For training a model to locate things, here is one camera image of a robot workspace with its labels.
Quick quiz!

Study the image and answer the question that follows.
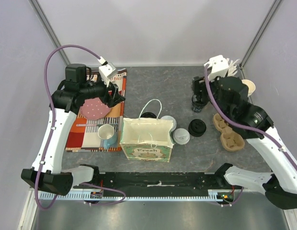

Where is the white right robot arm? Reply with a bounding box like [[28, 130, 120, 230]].
[[192, 77, 297, 210]]

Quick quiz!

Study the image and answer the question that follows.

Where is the white slotted cable duct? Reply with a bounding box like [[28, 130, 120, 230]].
[[39, 190, 235, 201]]

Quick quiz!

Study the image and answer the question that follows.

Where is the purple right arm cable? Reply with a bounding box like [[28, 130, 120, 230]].
[[203, 64, 297, 207]]

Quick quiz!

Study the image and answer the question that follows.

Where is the pink dotted plate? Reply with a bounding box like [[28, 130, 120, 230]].
[[80, 98, 111, 120]]

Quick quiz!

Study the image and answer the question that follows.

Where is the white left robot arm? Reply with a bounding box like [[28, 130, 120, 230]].
[[21, 62, 125, 196]]

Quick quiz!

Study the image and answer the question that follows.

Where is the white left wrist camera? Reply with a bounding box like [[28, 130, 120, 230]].
[[99, 63, 118, 87]]

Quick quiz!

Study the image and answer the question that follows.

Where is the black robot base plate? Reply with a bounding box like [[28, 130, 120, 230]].
[[89, 172, 233, 196]]

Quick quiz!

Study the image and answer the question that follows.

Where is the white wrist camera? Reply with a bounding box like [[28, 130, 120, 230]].
[[204, 55, 229, 81], [99, 63, 118, 87]]

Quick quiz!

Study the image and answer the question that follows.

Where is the white wrapped straws bundle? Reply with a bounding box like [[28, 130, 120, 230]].
[[226, 58, 240, 77]]

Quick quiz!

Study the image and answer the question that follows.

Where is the black plastic cup lid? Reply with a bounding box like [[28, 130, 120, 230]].
[[140, 112, 157, 119]]

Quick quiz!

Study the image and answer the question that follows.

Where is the green patterned paper bag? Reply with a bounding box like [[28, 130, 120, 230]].
[[120, 114, 174, 162]]

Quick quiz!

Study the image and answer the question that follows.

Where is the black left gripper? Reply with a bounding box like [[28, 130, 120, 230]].
[[80, 74, 126, 108]]

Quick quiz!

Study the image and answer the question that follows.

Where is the white paper cup stack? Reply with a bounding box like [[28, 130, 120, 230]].
[[242, 79, 256, 97]]

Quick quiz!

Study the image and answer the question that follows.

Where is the pink handled knife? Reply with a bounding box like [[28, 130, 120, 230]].
[[76, 124, 117, 127]]

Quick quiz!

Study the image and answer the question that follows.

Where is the colourful patterned placemat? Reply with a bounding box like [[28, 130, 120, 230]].
[[65, 69, 128, 152]]

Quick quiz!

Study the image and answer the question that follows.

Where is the white plastic cup lid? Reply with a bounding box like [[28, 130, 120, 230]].
[[161, 115, 177, 126]]

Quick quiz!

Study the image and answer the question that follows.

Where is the black plastic lid stack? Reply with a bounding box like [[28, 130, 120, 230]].
[[188, 119, 206, 137]]

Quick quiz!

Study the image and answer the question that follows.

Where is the light blue ceramic mug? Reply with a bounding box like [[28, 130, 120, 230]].
[[97, 124, 117, 150]]

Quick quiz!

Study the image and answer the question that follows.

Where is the aluminium frame post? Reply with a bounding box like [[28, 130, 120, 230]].
[[28, 0, 74, 67], [240, 0, 283, 71]]

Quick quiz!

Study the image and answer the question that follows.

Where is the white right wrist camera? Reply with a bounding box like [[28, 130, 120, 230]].
[[204, 55, 229, 81]]

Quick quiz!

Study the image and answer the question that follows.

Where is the white lid stack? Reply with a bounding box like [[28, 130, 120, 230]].
[[171, 128, 191, 145]]

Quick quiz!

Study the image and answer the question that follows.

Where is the brown pulp cup carrier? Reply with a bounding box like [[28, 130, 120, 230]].
[[213, 113, 245, 152]]

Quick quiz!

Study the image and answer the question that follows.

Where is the aluminium frame post right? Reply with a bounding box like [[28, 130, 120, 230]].
[[240, 0, 283, 71]]

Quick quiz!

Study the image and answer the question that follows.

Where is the aluminium frame post left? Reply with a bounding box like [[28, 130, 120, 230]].
[[28, 0, 74, 67]]

